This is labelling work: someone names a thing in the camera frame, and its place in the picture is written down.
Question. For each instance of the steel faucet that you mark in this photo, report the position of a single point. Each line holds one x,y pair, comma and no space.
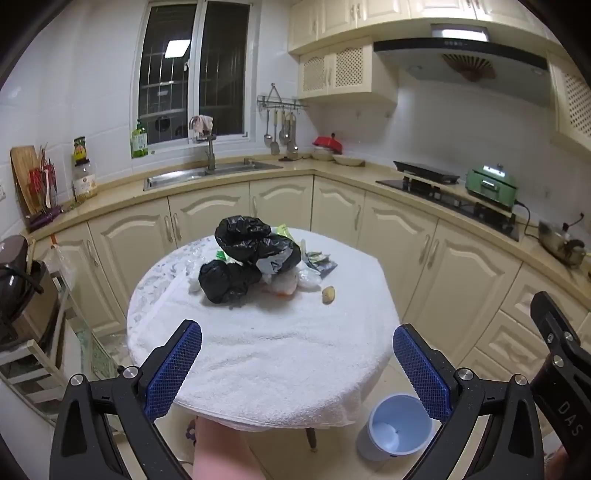
211,157

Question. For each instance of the person's leg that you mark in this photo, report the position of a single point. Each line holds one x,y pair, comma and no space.
221,452

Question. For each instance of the steel spatula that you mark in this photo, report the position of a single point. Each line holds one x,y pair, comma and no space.
275,147

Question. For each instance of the green electric cooker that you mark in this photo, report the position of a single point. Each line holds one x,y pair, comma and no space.
489,187

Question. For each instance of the cream upper cabinets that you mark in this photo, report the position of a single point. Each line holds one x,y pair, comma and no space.
351,18

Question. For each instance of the white bowl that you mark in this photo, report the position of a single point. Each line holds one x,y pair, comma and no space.
322,154

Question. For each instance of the small green wrapper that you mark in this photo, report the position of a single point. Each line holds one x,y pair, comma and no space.
222,256

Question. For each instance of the white metal rack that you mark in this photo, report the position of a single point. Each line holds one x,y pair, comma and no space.
32,360

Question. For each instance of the small lattice door cabinet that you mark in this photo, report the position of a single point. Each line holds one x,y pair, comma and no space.
323,69

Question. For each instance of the small yellowish potato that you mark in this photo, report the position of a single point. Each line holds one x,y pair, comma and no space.
328,295

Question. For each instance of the black induction cooker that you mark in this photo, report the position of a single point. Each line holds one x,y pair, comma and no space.
427,170

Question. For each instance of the beige shallow bowl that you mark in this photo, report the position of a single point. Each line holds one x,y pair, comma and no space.
348,160

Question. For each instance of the range hood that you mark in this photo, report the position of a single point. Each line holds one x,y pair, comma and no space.
461,69

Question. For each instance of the thin clear plastic bag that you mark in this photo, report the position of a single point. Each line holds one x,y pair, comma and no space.
194,277

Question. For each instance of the large lattice door cabinet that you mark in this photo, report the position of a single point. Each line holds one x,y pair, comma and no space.
575,101

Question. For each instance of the black kitchen appliance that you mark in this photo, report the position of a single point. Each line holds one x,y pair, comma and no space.
18,286

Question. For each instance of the steel skimmer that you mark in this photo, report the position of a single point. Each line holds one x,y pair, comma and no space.
292,147

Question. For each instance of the crushed milk carton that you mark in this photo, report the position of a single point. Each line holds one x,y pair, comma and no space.
323,265

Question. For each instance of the white towel covered table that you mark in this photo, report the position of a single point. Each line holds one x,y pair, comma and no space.
161,272

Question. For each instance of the large black plastic bag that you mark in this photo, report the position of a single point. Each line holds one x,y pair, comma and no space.
244,240

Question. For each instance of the yellow label bottle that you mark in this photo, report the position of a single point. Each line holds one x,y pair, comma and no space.
81,150

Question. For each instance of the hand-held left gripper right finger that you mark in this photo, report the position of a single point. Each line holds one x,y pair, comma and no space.
421,374

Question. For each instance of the green dish soap bottle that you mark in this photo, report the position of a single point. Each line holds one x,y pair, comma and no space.
139,143

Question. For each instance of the white plastic bag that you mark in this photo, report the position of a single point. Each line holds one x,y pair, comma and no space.
307,279

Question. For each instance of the small black plastic bag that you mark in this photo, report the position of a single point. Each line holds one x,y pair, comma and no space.
226,281

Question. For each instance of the pink cloth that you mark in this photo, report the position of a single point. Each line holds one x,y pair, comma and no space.
203,124

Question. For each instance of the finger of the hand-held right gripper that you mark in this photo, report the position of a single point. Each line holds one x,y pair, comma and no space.
554,323

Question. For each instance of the black gas hob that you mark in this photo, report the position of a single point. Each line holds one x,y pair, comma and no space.
415,188

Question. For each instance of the wooden cutting board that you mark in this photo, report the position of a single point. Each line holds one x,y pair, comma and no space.
23,175

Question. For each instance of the steel ladle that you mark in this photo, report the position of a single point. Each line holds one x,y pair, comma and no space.
283,136
267,137

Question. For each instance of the window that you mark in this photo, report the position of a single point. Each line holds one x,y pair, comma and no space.
221,69

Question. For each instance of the steel wok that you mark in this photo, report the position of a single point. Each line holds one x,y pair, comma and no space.
561,242

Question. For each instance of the hanging clear plastic bag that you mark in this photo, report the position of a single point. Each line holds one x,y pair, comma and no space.
62,265

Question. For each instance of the glass jar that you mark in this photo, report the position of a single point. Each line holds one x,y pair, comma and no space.
84,182

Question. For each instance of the light blue plastic bin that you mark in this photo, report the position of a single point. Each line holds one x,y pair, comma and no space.
392,429

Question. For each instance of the wall utensil rack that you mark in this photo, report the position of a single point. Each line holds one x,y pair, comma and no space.
281,104

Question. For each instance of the green snack packet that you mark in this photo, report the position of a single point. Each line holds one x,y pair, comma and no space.
282,230

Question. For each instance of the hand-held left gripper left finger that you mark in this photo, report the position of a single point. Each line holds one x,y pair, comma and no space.
173,369

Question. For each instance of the steel sink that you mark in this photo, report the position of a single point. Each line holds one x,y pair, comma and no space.
175,177

